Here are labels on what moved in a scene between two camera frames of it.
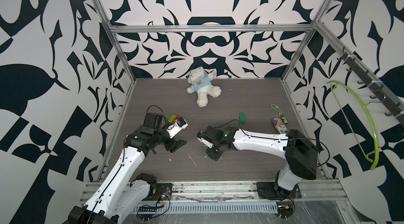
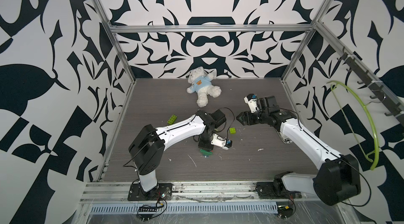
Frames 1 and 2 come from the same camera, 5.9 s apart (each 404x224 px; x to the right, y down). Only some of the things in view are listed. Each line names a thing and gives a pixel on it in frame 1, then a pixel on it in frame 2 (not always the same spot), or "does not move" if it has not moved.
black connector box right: x=284 y=211 does not move
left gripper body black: x=171 y=144 to x=205 y=143
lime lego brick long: x=172 y=118 does not move
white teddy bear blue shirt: x=201 y=83 does not move
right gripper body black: x=213 y=152 to x=260 y=117
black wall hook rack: x=378 y=91 does not move
